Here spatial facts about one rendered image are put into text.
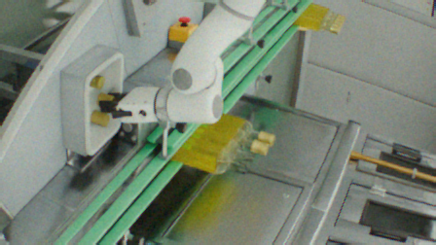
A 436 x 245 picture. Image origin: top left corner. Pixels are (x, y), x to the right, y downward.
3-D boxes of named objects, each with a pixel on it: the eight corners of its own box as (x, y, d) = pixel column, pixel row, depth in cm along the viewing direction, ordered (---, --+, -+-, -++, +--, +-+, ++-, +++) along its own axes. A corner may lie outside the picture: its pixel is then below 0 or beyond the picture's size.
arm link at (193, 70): (230, -5, 123) (186, 70, 133) (204, 0, 112) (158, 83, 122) (262, 16, 122) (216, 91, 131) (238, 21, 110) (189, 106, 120)
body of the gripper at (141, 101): (160, 130, 130) (120, 127, 135) (180, 108, 138) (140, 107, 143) (153, 99, 127) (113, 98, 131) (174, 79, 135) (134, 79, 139)
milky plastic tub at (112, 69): (63, 149, 139) (89, 159, 136) (60, 70, 127) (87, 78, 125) (96, 118, 153) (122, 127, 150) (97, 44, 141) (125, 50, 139)
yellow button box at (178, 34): (165, 46, 185) (187, 51, 183) (167, 25, 181) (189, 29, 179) (176, 39, 190) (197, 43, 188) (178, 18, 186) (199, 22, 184)
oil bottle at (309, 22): (281, 21, 266) (337, 38, 258) (282, 11, 263) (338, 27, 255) (284, 18, 270) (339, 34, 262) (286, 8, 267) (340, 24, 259)
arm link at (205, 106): (207, 56, 121) (226, 50, 129) (163, 57, 125) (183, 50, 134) (212, 128, 125) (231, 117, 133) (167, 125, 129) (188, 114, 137)
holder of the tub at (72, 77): (64, 163, 142) (87, 174, 140) (59, 70, 127) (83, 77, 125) (95, 133, 156) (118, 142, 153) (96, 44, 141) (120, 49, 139)
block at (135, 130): (116, 138, 155) (138, 146, 153) (116, 108, 150) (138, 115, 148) (123, 132, 158) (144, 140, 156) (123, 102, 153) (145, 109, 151)
